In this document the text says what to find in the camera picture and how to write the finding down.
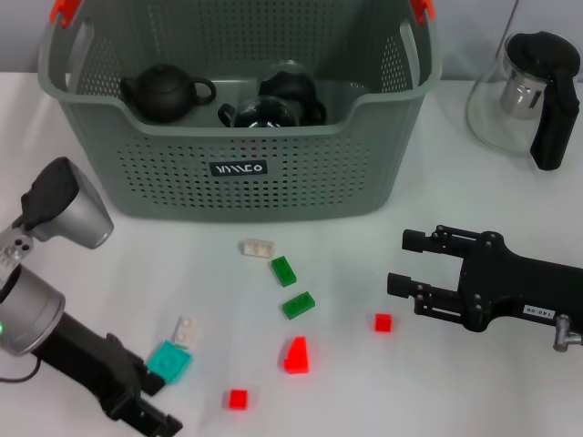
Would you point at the glass teacup with black holder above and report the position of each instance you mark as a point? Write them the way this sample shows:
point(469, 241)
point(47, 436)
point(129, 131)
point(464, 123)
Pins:
point(268, 114)
point(287, 88)

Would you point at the grey perforated storage basket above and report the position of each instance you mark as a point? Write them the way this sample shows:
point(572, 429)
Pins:
point(273, 191)

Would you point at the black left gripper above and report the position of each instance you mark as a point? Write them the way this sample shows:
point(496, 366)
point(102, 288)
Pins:
point(91, 359)

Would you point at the black clay teapot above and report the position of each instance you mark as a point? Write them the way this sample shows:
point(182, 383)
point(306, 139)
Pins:
point(164, 93)

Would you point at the red slope block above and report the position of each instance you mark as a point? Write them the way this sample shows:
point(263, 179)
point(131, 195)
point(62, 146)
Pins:
point(297, 357)

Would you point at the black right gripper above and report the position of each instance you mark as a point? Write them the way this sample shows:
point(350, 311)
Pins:
point(514, 287)

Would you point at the translucent white brick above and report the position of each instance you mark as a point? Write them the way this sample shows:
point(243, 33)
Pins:
point(187, 330)
point(257, 248)

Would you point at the small red cube block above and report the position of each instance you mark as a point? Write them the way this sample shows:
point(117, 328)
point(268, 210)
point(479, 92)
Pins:
point(383, 323)
point(238, 399)

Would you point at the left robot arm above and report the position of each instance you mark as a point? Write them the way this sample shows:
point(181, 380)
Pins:
point(27, 309)

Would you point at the teal square tile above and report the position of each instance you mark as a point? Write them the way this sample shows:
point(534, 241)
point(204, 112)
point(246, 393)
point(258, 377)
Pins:
point(170, 362)

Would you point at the silver right elbow connector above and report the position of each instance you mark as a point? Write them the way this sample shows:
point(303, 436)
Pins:
point(562, 334)

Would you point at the green building brick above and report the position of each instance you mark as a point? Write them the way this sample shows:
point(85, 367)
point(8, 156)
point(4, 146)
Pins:
point(298, 306)
point(283, 271)

